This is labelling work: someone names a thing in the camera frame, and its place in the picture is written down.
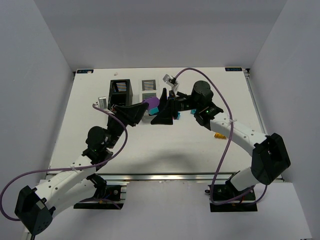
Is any small teal lego brick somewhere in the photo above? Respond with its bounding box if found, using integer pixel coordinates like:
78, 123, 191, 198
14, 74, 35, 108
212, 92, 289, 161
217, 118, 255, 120
176, 112, 181, 120

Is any yellow L-shaped lego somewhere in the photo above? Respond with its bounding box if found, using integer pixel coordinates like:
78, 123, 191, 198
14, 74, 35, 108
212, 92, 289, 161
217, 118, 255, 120
214, 133, 226, 139

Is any white slotted container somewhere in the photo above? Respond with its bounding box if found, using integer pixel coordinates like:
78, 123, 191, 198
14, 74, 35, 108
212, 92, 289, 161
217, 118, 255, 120
139, 79, 160, 123

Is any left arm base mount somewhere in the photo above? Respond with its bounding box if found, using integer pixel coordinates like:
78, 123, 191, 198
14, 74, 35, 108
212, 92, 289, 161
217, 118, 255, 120
73, 173, 127, 210

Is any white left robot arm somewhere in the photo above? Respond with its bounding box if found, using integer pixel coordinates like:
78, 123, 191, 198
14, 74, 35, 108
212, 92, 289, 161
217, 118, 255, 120
14, 102, 149, 237

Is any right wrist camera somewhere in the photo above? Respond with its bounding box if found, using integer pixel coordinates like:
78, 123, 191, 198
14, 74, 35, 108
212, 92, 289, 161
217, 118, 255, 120
162, 74, 180, 95

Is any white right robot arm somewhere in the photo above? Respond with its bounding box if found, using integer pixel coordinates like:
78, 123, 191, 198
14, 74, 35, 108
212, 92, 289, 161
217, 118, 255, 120
151, 78, 291, 192

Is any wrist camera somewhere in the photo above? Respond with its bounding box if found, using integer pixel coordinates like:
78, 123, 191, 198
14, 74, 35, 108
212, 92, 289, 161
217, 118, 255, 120
93, 96, 108, 110
162, 74, 180, 95

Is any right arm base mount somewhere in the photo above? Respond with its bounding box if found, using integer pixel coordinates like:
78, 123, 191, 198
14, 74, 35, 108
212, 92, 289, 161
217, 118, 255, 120
209, 184, 258, 213

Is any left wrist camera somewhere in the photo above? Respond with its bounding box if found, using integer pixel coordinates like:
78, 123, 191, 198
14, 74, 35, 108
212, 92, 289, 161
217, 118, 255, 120
93, 96, 108, 110

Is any right blue corner label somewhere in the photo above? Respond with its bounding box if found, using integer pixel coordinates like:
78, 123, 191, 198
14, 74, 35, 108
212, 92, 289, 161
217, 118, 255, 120
224, 67, 243, 72

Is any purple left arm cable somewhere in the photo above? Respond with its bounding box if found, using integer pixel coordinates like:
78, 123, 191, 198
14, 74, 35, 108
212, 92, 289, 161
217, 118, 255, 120
0, 103, 129, 222

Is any blue corner label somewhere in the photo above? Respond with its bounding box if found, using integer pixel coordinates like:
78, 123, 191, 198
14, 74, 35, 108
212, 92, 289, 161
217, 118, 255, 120
76, 69, 94, 74
224, 67, 243, 72

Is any black slotted container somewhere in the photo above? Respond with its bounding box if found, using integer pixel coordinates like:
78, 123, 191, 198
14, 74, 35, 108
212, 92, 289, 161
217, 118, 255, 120
107, 79, 133, 115

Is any aluminium table front rail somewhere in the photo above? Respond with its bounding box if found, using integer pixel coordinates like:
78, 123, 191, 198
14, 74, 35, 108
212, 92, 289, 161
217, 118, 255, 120
44, 172, 283, 182

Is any purple rounded lego brick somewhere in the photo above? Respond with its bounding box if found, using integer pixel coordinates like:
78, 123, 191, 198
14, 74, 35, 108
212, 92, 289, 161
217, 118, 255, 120
142, 96, 160, 111

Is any teal small square lego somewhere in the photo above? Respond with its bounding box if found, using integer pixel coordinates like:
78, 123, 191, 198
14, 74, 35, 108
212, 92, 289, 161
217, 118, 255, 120
148, 107, 159, 116

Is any left blue corner label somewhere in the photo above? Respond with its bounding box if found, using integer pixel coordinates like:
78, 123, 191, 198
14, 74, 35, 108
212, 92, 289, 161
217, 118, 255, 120
76, 69, 94, 74

